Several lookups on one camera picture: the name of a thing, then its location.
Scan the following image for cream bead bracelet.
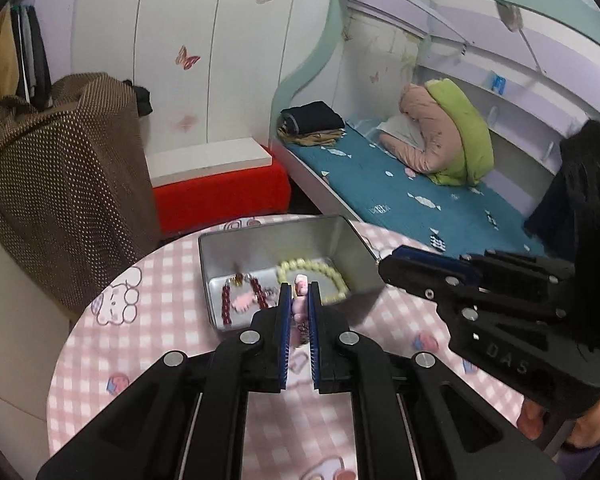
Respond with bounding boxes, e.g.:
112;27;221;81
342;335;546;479
276;257;351;306

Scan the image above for dark red bead bracelet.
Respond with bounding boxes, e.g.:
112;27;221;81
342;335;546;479
221;273;272;326

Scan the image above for grey metal tin box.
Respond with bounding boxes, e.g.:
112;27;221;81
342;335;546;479
198;216;385;333

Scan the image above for pink bow hair clip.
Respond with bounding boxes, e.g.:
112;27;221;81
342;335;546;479
232;292;257;313

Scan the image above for person right hand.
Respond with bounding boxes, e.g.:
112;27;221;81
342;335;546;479
517;399;600;448

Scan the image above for teal candy print mattress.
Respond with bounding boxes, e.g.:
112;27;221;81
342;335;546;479
283;120;545;257

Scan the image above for green pink folded quilt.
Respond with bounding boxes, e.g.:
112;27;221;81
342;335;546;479
378;78;494;186

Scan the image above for pink checked bear tablecloth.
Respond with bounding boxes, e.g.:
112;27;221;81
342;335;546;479
46;212;531;480

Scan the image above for black hanging garment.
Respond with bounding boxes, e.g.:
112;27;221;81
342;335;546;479
524;119;600;264

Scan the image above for white pillow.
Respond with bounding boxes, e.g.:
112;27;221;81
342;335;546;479
378;114;425;151

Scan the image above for blue box on shelf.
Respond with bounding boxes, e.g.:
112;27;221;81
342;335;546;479
488;73;506;96

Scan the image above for red storage ottoman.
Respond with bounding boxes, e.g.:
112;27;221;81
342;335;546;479
154;160;291;236

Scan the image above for folded dark clothes stack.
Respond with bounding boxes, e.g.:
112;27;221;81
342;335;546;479
276;101;346;146

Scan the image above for brown dotted cloth cover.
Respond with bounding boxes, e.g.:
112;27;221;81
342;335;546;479
0;73;161;312

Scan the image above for white wardrobe doors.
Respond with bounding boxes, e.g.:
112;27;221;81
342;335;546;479
72;0;329;155

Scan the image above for black cloth on cover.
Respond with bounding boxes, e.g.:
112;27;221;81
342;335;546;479
124;79;152;117

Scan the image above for hanging clothes row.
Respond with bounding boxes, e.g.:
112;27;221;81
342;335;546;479
0;4;52;110

